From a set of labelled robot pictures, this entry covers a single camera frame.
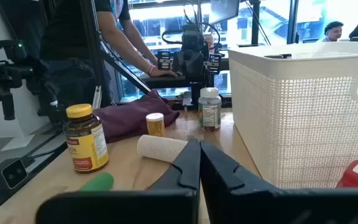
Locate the black monitor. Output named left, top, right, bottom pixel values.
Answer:
left=209, top=0, right=241, bottom=24

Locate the green bandage roll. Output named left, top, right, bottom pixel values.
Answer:
left=78, top=172, right=115, bottom=192

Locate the maroon cloth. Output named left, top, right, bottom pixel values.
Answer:
left=92, top=90, right=180, bottom=144

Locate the fish oil bottle yellow lid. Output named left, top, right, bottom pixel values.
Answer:
left=62, top=103, right=110, bottom=174

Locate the white perforated plastic basket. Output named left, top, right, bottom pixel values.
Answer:
left=227, top=42, right=358, bottom=190

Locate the black table-level camera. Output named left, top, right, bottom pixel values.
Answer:
left=0, top=157, right=29, bottom=193

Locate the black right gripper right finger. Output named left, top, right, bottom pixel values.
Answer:
left=200, top=140, right=358, bottom=224

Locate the dark grey desk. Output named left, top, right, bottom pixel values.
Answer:
left=138, top=73, right=231, bottom=91

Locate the clear vitamin bottle white cap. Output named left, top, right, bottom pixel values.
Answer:
left=198, top=87, right=223, bottom=131

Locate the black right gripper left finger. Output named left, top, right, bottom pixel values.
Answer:
left=35, top=139, right=202, bottom=224

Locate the small white round cap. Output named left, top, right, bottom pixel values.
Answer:
left=145, top=112, right=165, bottom=138

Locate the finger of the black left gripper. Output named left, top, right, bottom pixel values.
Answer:
left=208, top=53, right=223, bottom=75
left=157, top=50, right=173, bottom=72

